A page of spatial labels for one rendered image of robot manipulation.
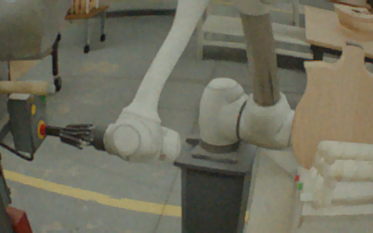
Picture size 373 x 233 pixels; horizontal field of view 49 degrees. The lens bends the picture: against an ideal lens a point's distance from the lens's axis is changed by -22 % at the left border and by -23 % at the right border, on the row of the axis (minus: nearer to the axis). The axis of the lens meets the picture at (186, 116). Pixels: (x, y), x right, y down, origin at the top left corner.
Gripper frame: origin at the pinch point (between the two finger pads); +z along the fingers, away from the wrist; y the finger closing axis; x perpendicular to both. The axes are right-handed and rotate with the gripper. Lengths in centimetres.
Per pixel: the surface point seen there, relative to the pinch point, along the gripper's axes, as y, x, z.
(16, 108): -7.9, 11.2, 11.4
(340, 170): -45, 24, -82
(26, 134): -8.0, 2.1, 8.2
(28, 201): 71, -98, 71
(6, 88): -28.4, 28.1, 0.8
